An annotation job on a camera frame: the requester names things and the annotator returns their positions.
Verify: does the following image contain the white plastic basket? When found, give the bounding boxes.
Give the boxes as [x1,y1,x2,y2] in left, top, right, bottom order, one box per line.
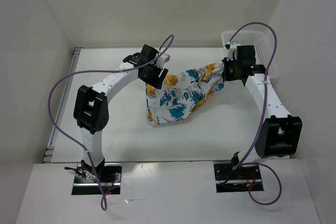
[221,30,279,80]

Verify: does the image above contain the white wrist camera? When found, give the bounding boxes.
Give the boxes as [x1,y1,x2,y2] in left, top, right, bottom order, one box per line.
[154,53,170,68]
[224,41,241,60]

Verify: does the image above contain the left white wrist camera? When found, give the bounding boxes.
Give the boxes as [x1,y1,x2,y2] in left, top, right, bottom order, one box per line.
[154,53,170,68]

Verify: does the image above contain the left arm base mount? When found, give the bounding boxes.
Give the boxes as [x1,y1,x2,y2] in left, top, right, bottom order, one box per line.
[67,163,122,196]

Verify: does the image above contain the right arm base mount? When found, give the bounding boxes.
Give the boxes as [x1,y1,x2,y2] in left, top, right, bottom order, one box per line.
[213,161,264,193]

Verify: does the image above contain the patterned white teal yellow shorts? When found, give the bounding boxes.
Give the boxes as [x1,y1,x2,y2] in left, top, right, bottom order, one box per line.
[145,63,224,125]

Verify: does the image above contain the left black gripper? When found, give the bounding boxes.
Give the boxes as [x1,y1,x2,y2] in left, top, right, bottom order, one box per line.
[139,62,168,90]

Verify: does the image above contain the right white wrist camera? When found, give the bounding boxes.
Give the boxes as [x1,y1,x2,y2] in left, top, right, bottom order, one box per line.
[224,41,241,60]

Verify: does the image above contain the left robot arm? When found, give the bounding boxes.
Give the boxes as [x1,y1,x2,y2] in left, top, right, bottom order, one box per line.
[74,45,170,182]

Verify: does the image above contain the aluminium table edge rail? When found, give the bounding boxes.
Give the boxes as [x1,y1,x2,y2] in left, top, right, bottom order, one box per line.
[42,47,82,164]

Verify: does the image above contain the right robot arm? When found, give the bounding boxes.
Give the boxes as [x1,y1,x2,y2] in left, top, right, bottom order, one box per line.
[222,42,302,178]

